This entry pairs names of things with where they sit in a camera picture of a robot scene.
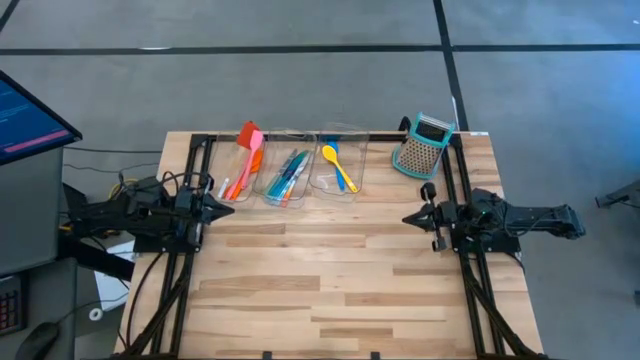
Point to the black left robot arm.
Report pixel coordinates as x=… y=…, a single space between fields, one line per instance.
x=130 y=215

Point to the white label sticker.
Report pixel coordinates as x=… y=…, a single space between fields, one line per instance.
x=479 y=133

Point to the pink silicone spatula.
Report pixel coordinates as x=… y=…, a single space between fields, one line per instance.
x=256 y=140

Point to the small black mount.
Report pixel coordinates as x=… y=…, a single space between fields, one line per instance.
x=405 y=123

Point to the black keyboard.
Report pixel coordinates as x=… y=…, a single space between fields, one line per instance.
x=10 y=305

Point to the blue plastic spoon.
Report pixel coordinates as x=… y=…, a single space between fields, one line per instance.
x=340 y=180

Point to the white tape roll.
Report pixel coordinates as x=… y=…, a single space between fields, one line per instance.
x=91 y=314

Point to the teal metal box grater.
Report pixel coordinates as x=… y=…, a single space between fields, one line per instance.
x=417 y=157

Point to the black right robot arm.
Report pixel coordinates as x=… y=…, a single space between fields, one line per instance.
x=525 y=220

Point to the yellow plastic spoon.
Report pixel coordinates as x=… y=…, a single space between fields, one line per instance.
x=330 y=154

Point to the black aluminium table frame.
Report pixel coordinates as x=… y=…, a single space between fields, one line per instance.
x=392 y=136

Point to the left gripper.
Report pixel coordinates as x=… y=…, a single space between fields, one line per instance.
x=190 y=210

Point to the computer monitor blue screen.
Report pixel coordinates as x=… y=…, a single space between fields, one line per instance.
x=25 y=125

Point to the clear plastic bin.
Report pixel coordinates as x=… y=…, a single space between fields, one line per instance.
x=222 y=160
x=355 y=155
x=272 y=155

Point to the black computer mouse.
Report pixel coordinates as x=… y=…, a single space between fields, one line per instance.
x=37 y=342

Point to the orange plastic spatula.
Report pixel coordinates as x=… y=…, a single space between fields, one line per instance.
x=235 y=192

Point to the white paper sheet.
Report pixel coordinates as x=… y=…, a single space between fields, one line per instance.
x=112 y=292

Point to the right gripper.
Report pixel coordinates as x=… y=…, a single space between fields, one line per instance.
x=445 y=215

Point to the teal patterned knife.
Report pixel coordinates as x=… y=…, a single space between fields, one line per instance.
x=301 y=160

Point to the grey computer desk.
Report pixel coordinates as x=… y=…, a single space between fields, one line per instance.
x=30 y=225

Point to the black desk leg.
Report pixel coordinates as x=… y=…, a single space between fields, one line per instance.
x=100 y=261

